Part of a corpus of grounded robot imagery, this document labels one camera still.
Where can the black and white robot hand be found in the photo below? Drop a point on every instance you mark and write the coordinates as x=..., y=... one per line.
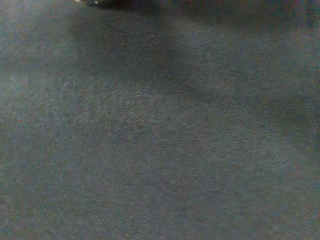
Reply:
x=112, y=2

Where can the black bench cloth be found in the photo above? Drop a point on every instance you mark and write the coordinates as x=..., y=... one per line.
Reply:
x=150, y=137

